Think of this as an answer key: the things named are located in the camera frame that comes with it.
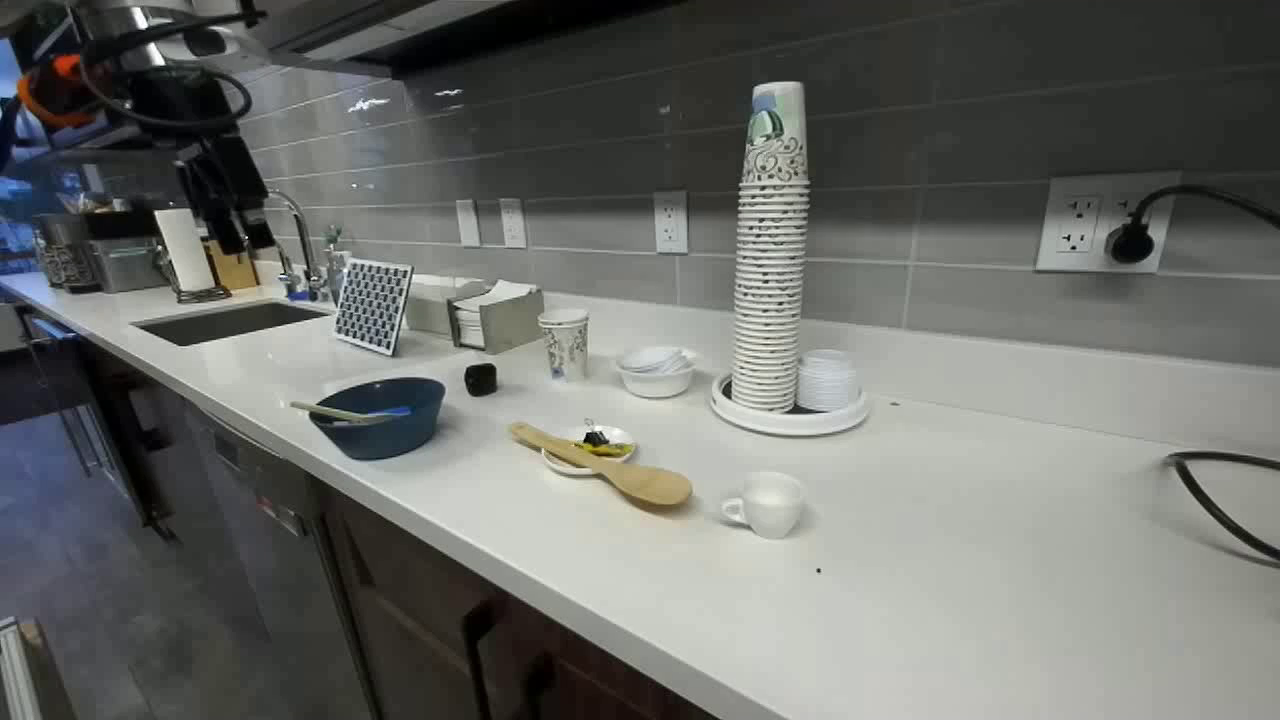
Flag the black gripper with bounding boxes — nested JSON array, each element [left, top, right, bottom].
[[172, 131, 274, 262]]

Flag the patterned paper cup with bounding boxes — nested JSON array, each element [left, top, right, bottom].
[[540, 309, 591, 385]]

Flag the white standing board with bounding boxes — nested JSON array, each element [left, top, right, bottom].
[[150, 204, 225, 305]]

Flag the dark kitchen sink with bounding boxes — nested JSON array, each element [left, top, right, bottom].
[[134, 302, 334, 351]]

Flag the clear soap bottle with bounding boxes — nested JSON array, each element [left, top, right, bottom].
[[317, 223, 358, 305]]

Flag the grey countertop appliance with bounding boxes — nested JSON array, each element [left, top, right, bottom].
[[36, 199, 172, 295]]

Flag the checkered sponge rack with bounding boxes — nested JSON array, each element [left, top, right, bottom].
[[334, 258, 418, 359]]

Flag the white box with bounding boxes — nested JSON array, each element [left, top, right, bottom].
[[406, 273, 471, 340]]

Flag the utensil in blue bowl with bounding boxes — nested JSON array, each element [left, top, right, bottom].
[[288, 398, 407, 427]]

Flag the dark range hood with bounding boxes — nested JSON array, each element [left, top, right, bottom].
[[253, 0, 686, 82]]

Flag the blue bowl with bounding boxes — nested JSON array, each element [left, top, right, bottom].
[[308, 372, 450, 463]]

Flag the stainless dishwasher front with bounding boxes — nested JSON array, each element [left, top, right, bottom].
[[134, 379, 380, 720]]

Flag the small white dish with olives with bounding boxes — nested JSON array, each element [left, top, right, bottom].
[[540, 421, 641, 481]]

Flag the brown wooden cabinet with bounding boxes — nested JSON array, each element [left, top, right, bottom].
[[317, 489, 715, 720]]

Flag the small white bowl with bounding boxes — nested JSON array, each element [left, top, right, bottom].
[[614, 345, 699, 404]]

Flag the wooden spoon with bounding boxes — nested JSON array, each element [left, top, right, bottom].
[[510, 421, 698, 515]]

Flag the tall stack of paper cups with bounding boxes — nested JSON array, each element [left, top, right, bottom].
[[728, 75, 817, 417]]

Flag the round white tray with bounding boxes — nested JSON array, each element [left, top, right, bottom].
[[707, 370, 874, 442]]

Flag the orange cable connector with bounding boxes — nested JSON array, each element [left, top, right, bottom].
[[17, 52, 102, 131]]

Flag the black cabinet handle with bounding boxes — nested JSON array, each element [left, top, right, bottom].
[[455, 596, 512, 720]]

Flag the small white handled cup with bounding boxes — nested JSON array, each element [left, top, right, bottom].
[[715, 468, 808, 540]]

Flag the white wall power outlet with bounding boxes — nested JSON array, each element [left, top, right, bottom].
[[1035, 171, 1185, 275]]

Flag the black plug with cable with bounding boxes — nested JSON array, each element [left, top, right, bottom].
[[1100, 181, 1280, 267]]

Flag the black cable on countertop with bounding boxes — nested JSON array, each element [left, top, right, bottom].
[[1163, 449, 1280, 566]]

